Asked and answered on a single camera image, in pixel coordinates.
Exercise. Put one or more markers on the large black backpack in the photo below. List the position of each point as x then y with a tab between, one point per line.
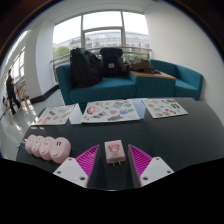
85	68

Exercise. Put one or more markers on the brown jacket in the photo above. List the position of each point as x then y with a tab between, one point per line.
140	65

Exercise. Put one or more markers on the small black backpack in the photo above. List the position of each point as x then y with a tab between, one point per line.
111	63

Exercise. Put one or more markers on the sticker sheet with green items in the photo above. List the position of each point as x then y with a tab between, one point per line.
164	108

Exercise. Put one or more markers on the sticker sheet with pink items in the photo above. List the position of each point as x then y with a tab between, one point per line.
55	115

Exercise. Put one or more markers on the pink charger block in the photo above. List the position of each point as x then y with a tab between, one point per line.
114	151

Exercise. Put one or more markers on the group of wooden chairs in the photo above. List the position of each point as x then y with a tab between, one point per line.
21	91

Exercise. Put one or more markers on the person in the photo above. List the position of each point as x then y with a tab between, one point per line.
11	95

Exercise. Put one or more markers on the large colourful sticker sheet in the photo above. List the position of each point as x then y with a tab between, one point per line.
110	111

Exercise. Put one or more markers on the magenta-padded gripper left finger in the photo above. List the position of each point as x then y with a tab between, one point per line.
71	170

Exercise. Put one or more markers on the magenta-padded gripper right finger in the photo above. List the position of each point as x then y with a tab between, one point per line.
155	170

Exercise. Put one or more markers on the teal sofa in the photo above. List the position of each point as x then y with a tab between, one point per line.
103	90

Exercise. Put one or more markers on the wooden sofa table top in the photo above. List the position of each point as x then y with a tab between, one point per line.
156	75

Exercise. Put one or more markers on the metal window railing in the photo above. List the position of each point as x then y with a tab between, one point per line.
60	60

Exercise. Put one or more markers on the pink power strip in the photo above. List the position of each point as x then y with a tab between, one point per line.
50	148

